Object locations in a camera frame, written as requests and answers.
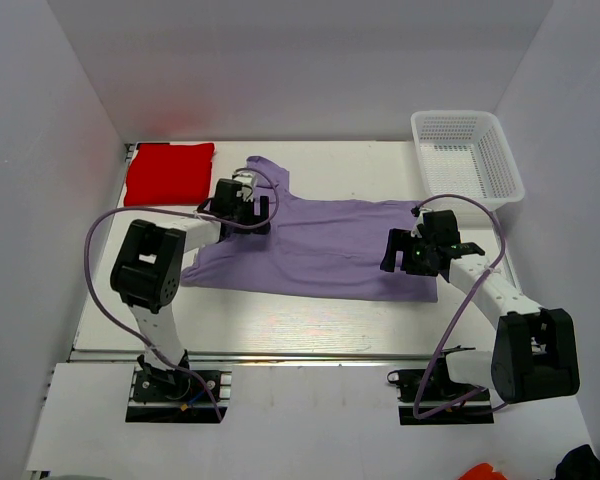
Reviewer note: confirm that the purple t shirt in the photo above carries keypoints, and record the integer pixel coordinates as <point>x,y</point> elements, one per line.
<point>321,249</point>

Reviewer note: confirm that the orange object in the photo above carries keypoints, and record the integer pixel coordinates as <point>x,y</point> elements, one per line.
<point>483,471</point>

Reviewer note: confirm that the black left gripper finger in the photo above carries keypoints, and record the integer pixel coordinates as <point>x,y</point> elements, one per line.
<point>257,210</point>
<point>235,228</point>

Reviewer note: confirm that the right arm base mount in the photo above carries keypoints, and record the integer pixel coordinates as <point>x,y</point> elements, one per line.
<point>438,391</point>

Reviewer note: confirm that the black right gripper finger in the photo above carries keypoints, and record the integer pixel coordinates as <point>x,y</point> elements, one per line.
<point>401,241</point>
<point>396,257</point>

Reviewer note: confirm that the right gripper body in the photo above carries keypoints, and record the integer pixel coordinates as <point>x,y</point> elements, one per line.
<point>419,256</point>

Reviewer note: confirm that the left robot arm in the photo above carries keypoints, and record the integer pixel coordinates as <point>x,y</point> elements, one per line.
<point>147,271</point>

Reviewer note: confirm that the black cloth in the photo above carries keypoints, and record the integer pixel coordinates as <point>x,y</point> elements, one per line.
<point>579,464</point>

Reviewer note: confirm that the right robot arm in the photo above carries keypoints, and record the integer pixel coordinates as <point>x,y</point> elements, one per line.
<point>534,356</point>

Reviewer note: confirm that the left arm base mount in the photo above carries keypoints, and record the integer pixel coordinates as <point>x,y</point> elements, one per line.
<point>152,402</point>

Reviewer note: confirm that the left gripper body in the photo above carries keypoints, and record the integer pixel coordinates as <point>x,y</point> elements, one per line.
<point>244,210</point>

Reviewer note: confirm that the white plastic basket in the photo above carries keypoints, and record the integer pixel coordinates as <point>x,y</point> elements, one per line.
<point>465,152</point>

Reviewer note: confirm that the red t shirt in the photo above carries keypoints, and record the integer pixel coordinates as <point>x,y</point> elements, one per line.
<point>165,174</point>

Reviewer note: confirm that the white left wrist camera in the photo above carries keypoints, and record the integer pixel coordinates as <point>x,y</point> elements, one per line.
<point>247,180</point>

